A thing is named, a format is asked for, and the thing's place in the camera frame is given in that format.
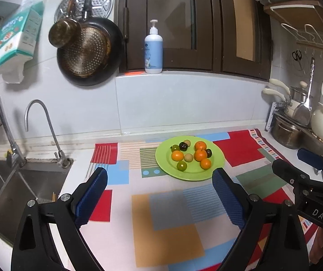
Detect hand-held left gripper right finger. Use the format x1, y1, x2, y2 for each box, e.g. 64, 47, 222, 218
212, 168, 310, 271

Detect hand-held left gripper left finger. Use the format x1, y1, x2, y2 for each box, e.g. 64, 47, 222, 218
10, 167, 108, 271

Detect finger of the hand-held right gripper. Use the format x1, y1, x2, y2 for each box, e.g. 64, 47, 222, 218
271, 158, 323, 195
297, 148, 323, 182

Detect green plastic plate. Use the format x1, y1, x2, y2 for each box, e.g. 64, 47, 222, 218
155, 136, 225, 182

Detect person's right hand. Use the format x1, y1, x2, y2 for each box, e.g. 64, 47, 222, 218
309, 223, 323, 264

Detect metal dish rack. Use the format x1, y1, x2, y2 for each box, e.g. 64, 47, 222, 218
265, 102, 323, 159

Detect large steel pot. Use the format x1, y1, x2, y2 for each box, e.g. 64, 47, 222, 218
271, 117, 303, 150

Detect metal spatula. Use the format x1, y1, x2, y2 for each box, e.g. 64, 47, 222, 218
292, 57, 316, 126

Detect colourful patchwork mat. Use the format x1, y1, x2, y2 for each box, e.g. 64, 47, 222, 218
85, 129, 317, 271

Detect steel pot with lid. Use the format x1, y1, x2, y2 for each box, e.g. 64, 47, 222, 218
290, 81, 312, 104

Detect steel kitchen sink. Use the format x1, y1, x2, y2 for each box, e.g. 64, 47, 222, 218
0, 158, 73, 245

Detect thin gooseneck faucet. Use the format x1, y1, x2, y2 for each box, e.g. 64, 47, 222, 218
24, 99, 74, 169

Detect black scissors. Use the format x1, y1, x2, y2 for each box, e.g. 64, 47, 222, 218
292, 49, 303, 71

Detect black frying pan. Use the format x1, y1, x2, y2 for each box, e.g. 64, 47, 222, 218
56, 0, 125, 86

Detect blue white pump bottle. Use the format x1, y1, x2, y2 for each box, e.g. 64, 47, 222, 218
144, 20, 164, 74

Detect small brass saucepan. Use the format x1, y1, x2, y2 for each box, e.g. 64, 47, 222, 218
48, 0, 82, 48

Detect teal tissue pack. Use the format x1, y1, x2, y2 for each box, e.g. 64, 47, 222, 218
0, 1, 45, 84

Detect dark wooden window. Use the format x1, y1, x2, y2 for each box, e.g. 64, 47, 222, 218
115, 0, 273, 81

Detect white handled saucepan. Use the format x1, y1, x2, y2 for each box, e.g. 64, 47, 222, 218
262, 88, 295, 117
269, 78, 291, 96

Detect white wire wall rack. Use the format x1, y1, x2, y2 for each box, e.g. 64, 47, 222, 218
281, 23, 323, 53

